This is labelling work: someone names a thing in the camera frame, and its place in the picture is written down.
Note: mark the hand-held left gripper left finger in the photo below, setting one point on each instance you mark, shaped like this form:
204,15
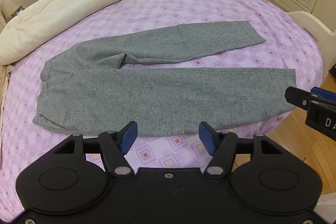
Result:
129,137

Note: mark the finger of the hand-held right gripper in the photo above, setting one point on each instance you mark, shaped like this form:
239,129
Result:
324,93
298,98

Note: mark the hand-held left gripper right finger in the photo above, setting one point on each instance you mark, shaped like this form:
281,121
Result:
206,138

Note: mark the grey speckled pants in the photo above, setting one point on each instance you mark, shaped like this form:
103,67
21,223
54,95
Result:
162,92

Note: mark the cream bed footboard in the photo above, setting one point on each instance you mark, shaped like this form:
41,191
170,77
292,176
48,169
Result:
312,23

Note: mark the white plastic bag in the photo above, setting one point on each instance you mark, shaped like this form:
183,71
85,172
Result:
326,204

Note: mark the purple checked bed sheet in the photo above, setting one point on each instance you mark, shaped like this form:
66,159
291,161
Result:
183,6

